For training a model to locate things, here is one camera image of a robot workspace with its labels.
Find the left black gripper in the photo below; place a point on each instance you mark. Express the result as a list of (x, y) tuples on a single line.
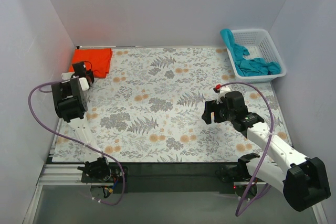
[(79, 67)]

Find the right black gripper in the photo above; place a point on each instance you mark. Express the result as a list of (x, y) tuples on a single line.
[(211, 112)]

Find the orange t-shirt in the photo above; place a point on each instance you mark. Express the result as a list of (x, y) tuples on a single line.
[(98, 60)]

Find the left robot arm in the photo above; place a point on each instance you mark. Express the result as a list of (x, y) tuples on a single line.
[(71, 105)]

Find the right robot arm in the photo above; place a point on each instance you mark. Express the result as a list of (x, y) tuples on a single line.
[(303, 181)]

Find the teal t-shirt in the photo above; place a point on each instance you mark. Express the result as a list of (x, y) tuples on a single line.
[(249, 64)]

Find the floral table mat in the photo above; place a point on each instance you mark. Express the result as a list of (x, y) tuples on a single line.
[(149, 107)]

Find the white plastic basket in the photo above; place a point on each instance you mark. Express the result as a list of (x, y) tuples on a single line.
[(265, 51)]

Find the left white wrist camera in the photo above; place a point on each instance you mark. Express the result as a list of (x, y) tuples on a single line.
[(68, 75)]

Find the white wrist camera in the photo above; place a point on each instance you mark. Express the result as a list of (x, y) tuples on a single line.
[(68, 75), (221, 91)]

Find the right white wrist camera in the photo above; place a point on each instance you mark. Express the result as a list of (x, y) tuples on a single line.
[(221, 91)]

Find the aluminium frame rail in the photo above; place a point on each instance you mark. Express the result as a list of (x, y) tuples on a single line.
[(70, 172)]

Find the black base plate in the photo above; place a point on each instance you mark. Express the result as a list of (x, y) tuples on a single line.
[(183, 177)]

